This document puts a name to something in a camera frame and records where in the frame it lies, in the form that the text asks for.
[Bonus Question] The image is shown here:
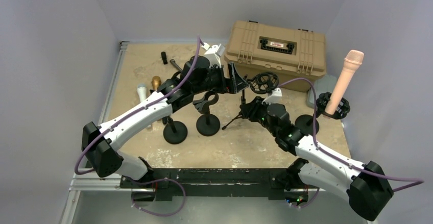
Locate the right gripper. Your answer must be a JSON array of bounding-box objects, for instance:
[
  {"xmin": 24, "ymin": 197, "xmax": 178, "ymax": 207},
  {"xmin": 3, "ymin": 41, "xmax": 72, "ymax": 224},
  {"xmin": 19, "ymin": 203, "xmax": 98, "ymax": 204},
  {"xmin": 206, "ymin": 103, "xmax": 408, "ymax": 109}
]
[{"xmin": 240, "ymin": 96, "xmax": 279, "ymax": 137}]

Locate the black tripod shock-mount stand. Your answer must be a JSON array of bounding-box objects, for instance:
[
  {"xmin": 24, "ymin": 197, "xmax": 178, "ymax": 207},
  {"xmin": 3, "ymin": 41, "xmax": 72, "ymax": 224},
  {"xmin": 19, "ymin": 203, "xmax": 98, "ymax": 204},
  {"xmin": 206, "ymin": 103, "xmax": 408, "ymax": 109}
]
[{"xmin": 222, "ymin": 72, "xmax": 279, "ymax": 130}]

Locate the black microphone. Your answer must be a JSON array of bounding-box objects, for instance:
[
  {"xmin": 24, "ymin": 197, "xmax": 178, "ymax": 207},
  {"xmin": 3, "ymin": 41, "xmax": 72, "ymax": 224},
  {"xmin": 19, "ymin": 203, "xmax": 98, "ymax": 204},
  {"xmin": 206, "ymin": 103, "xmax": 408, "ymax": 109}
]
[{"xmin": 164, "ymin": 79, "xmax": 173, "ymax": 85}]

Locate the dark metal L bracket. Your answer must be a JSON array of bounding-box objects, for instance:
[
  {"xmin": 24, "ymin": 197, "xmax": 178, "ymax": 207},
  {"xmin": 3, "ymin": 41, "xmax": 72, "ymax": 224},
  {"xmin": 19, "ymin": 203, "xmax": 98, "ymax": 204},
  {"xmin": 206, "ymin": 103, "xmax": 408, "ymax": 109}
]
[{"xmin": 169, "ymin": 59, "xmax": 182, "ymax": 72}]

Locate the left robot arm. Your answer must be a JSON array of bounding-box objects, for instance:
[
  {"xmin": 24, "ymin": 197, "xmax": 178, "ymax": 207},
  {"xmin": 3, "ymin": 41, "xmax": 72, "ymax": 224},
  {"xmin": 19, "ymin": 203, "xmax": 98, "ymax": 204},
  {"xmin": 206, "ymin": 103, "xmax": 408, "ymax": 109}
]
[{"xmin": 80, "ymin": 56, "xmax": 249, "ymax": 188}]

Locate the black clip mic stand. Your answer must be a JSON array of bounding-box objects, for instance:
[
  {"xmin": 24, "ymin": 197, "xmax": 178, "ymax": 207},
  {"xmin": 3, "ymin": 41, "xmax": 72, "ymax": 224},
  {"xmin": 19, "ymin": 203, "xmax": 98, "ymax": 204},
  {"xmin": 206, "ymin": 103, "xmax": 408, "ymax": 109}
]
[{"xmin": 163, "ymin": 116, "xmax": 188, "ymax": 144}]

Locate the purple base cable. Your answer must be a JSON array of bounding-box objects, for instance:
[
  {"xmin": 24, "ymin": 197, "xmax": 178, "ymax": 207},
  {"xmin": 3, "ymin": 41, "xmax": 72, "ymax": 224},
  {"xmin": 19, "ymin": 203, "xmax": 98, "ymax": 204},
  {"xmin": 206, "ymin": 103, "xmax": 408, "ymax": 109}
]
[{"xmin": 125, "ymin": 177, "xmax": 187, "ymax": 217}]

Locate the tan plastic case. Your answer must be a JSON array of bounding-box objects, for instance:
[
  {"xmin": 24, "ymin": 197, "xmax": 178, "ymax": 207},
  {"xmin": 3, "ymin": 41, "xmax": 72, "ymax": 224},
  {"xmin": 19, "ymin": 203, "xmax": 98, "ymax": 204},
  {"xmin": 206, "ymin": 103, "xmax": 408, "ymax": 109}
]
[{"xmin": 224, "ymin": 20, "xmax": 327, "ymax": 92}]

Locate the black shock-mount round stand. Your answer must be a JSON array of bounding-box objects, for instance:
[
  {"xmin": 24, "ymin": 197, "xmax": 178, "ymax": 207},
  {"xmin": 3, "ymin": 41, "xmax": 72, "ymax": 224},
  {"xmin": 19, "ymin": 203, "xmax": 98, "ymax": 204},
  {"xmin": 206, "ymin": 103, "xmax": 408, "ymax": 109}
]
[{"xmin": 295, "ymin": 92, "xmax": 351, "ymax": 136}]

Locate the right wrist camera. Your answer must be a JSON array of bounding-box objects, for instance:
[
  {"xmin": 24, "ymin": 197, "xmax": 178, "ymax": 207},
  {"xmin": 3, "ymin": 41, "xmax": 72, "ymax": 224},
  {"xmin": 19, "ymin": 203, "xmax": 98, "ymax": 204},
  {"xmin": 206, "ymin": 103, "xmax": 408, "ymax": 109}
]
[{"xmin": 262, "ymin": 88, "xmax": 282, "ymax": 105}]

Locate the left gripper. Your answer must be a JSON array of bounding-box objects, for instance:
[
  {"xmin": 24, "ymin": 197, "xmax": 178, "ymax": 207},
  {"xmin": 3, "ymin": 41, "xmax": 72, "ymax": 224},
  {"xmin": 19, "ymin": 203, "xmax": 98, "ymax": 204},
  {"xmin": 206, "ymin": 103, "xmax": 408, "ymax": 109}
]
[{"xmin": 192, "ymin": 62, "xmax": 247, "ymax": 95}]

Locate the small black cylinder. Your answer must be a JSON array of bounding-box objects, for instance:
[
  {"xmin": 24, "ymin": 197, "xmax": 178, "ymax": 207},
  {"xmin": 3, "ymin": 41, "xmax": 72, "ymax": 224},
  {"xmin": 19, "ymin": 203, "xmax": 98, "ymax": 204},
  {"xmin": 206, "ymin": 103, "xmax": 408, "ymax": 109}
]
[{"xmin": 161, "ymin": 52, "xmax": 168, "ymax": 65}]

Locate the white microphone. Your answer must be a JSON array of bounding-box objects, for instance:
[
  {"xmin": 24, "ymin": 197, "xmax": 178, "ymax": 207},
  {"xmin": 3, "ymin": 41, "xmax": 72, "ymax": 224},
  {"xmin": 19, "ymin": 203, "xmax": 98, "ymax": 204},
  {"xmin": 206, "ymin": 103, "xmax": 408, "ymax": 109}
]
[{"xmin": 136, "ymin": 84, "xmax": 148, "ymax": 103}]

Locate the grey pad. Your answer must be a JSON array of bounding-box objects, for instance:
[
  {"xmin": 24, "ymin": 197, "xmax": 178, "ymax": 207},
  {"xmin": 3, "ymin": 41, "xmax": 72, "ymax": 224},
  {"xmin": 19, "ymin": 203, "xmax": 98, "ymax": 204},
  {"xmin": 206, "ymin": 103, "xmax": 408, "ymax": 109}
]
[{"xmin": 306, "ymin": 74, "xmax": 338, "ymax": 108}]

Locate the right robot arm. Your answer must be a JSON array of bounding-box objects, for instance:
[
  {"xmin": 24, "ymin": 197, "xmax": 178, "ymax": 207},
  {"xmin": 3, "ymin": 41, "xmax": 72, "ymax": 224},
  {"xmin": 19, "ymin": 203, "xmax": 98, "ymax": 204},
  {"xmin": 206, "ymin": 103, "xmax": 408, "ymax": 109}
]
[{"xmin": 240, "ymin": 96, "xmax": 394, "ymax": 221}]

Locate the black round-base mic stand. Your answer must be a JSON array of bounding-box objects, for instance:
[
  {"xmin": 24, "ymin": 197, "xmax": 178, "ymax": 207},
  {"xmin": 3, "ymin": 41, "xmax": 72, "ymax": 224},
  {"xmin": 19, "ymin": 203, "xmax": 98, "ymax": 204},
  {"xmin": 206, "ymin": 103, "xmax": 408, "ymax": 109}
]
[{"xmin": 193, "ymin": 91, "xmax": 221, "ymax": 136}]

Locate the pink microphone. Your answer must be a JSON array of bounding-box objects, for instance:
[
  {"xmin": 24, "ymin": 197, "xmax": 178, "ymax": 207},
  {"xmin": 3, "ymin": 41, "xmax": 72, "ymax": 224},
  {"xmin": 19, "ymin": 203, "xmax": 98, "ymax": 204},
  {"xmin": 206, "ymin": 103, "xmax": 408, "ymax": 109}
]
[{"xmin": 325, "ymin": 50, "xmax": 364, "ymax": 115}]

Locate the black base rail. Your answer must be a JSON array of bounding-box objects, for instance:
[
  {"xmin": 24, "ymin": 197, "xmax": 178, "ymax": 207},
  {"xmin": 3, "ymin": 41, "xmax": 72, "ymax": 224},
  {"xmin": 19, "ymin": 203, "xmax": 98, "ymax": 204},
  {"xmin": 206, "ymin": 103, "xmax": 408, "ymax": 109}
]
[{"xmin": 120, "ymin": 168, "xmax": 316, "ymax": 201}]

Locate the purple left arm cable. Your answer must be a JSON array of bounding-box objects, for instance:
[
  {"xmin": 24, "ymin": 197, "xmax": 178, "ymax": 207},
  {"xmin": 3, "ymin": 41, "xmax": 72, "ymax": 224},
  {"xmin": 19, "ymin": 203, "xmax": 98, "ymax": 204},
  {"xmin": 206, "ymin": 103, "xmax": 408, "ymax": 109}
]
[{"xmin": 74, "ymin": 35, "xmax": 205, "ymax": 176}]

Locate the gold microphone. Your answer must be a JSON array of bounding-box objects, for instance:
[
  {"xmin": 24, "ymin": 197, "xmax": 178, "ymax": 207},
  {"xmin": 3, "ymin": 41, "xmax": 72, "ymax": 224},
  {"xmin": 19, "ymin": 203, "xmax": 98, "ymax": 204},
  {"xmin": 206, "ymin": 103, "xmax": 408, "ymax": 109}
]
[{"xmin": 151, "ymin": 76, "xmax": 161, "ymax": 92}]

